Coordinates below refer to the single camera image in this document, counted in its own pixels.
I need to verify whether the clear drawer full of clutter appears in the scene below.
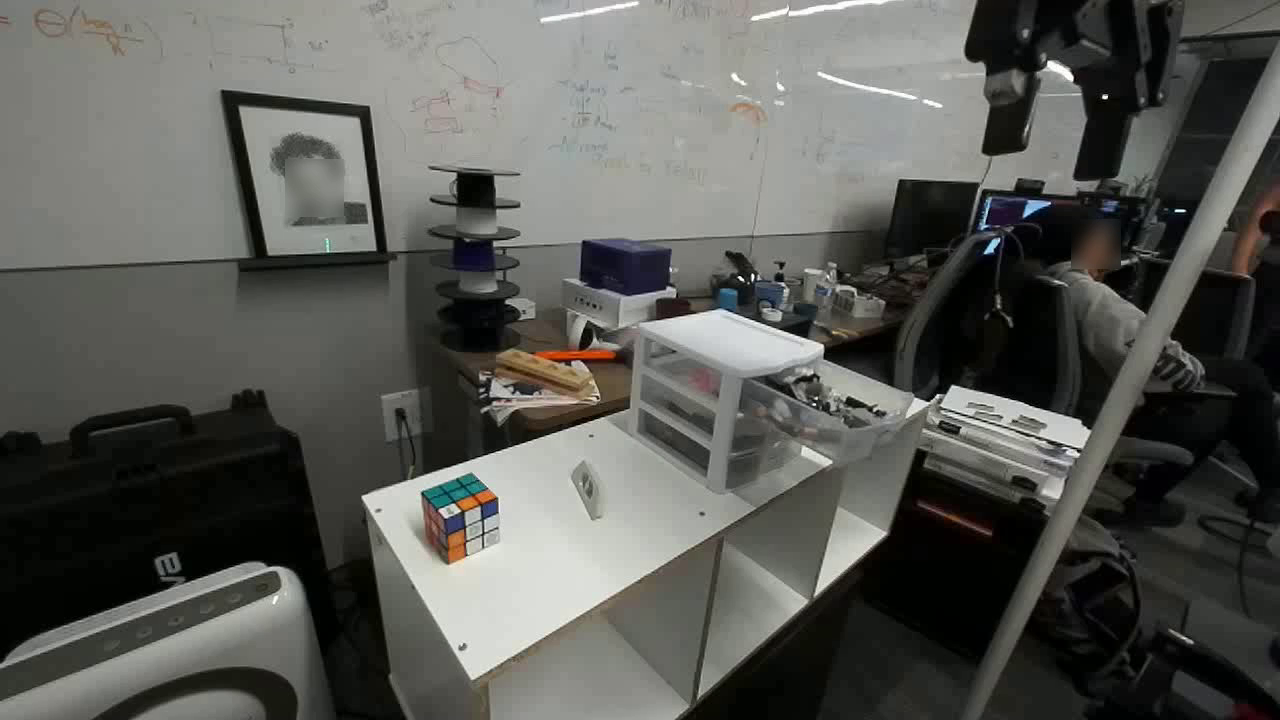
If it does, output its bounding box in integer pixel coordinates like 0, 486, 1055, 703
744, 364, 933, 472

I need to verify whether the brown wooden desk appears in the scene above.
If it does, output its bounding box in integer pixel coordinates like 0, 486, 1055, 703
434, 296, 912, 451

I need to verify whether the orange utility knife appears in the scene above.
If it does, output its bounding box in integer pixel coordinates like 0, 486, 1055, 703
537, 344, 622, 369

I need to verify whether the white flat box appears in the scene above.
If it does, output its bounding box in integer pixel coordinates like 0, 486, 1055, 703
555, 271, 678, 336

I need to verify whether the purple box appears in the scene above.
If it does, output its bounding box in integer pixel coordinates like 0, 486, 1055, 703
577, 235, 676, 299

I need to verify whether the stack of black spools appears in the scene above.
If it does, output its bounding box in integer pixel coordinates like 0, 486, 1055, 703
422, 162, 526, 356

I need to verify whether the white shelf cabinet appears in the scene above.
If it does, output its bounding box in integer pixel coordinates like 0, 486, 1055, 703
354, 362, 933, 720

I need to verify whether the large white whiteboard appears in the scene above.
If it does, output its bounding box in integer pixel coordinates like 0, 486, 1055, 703
0, 0, 1202, 271

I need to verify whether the Rubik's cube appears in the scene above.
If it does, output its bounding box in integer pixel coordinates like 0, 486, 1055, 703
417, 468, 503, 567

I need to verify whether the dark computer monitor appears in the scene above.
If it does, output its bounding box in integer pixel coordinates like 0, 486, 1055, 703
884, 175, 985, 263

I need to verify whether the stack of white papers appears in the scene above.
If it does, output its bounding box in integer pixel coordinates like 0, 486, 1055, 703
916, 381, 1094, 504

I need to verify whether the black framed portrait picture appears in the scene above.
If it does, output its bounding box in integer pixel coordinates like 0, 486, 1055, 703
214, 88, 392, 263

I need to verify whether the person in office chair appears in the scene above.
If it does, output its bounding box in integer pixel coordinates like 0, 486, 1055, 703
891, 230, 1202, 524

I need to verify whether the lit computer monitor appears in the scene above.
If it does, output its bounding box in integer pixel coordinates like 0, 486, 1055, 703
973, 187, 1073, 245

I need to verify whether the white air purifier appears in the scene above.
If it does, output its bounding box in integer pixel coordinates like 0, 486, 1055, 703
0, 558, 338, 720

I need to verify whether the seated person in grey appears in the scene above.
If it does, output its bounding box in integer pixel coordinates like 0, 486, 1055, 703
1037, 196, 1280, 533

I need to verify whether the white tripod pole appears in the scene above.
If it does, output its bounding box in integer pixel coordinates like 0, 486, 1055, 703
956, 44, 1280, 720

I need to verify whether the black backpack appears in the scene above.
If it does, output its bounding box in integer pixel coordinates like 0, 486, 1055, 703
1037, 524, 1202, 696

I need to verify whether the black hard carrying case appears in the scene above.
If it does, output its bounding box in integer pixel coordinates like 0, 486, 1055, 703
0, 390, 332, 656

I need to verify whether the white wall outlet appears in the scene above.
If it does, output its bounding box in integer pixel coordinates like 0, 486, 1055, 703
376, 385, 432, 444

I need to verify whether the black hanging camera rig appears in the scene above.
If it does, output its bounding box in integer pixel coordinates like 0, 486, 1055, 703
959, 0, 1185, 183

